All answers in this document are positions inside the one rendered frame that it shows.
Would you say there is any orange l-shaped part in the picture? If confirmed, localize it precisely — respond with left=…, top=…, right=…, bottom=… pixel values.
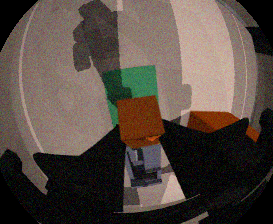
left=116, top=95, right=165, bottom=149

